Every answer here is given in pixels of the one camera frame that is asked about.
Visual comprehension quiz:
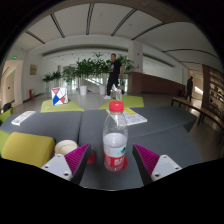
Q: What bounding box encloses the red and white mug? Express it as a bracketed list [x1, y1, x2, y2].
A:
[54, 139, 97, 165]

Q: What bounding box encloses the wooden shelf unit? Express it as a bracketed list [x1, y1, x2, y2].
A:
[201, 64, 224, 118]

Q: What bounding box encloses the clear red-capped water bottle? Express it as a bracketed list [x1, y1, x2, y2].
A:
[102, 100, 129, 173]

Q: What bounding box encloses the row of green potted plants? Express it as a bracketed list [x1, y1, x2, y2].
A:
[42, 52, 134, 96]

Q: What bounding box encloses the brown reception counter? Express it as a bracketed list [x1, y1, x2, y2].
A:
[128, 72, 186, 98]

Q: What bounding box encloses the red blue white patterned cube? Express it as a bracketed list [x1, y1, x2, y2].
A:
[50, 86, 69, 106]

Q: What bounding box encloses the long wooden bench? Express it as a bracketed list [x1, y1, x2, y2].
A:
[171, 96, 224, 129]

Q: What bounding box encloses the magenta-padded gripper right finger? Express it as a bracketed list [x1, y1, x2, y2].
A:
[131, 143, 183, 186]

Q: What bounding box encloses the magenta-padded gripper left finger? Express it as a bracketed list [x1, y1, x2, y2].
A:
[40, 143, 93, 186]

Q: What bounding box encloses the framed wall picture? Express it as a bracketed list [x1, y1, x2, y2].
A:
[29, 64, 38, 76]

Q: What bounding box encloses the small clear plastic bottle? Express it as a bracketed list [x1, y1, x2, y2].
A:
[115, 83, 123, 102]

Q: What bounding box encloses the black bag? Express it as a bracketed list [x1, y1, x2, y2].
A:
[1, 102, 14, 113]

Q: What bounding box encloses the white and yellow booklet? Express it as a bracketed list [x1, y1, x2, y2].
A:
[106, 107, 148, 127]

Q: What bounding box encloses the person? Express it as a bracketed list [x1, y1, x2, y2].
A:
[185, 75, 195, 103]
[103, 53, 125, 100]

